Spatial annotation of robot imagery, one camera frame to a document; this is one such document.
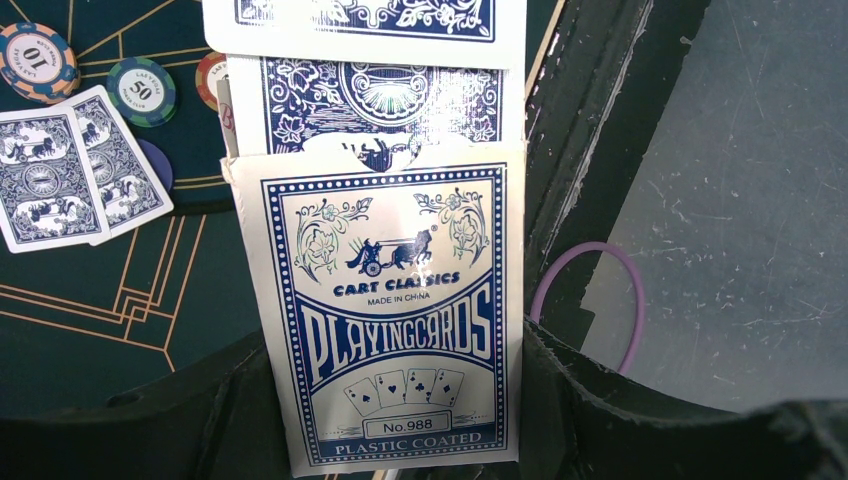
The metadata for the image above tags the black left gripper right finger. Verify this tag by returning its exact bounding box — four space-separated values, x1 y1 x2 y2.
518 322 847 479

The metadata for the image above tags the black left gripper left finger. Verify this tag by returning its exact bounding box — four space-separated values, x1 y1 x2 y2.
1 332 291 479

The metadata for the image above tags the blue backed playing card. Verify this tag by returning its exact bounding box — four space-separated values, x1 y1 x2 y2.
1 107 109 253
202 0 527 70
60 85 173 246

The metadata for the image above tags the blue playing card deck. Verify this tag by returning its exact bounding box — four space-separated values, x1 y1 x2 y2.
222 56 524 477

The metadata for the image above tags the green blue poker chip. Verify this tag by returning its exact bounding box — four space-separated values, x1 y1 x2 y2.
107 56 177 128

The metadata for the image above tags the orange poker chip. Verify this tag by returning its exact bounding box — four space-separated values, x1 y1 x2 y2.
195 51 228 111

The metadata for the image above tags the purple small blind button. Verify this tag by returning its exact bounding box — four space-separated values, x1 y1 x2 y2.
137 139 174 191

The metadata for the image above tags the round blue poker mat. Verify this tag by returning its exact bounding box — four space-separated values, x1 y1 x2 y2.
1 0 233 214

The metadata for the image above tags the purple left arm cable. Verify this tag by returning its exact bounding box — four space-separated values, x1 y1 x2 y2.
528 241 647 376

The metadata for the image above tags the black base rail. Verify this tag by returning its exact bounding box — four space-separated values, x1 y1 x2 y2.
523 0 713 352

